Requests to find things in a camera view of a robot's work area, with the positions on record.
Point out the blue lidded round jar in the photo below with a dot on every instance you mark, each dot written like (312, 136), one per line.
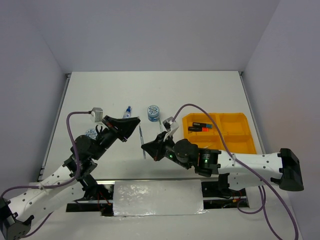
(153, 113)

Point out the silver foil covered plate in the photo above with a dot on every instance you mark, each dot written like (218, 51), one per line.
(158, 198)

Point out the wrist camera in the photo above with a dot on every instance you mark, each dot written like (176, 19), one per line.
(171, 127)
(96, 115)

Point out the yellow divided storage tray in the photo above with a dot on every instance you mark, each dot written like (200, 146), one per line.
(233, 126)

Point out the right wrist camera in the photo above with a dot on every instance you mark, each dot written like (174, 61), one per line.
(171, 127)

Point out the green gel pen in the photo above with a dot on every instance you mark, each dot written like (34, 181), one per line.
(160, 126)

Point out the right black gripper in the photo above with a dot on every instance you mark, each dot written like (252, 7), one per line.
(155, 148)

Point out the blue highlighter marker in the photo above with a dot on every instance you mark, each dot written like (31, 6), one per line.
(202, 125)

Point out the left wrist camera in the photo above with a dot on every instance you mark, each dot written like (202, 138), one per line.
(96, 115)

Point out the orange highlighter marker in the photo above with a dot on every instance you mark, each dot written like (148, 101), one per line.
(198, 129)

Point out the clear blue spray bottle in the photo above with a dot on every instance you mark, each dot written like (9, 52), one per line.
(127, 113)

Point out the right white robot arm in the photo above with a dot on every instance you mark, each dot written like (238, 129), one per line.
(235, 171)

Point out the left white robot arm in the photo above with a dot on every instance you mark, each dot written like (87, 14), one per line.
(70, 182)

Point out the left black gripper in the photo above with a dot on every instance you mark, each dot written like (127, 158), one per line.
(125, 126)

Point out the clear blue gel pen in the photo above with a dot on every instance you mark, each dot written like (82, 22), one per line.
(142, 140)

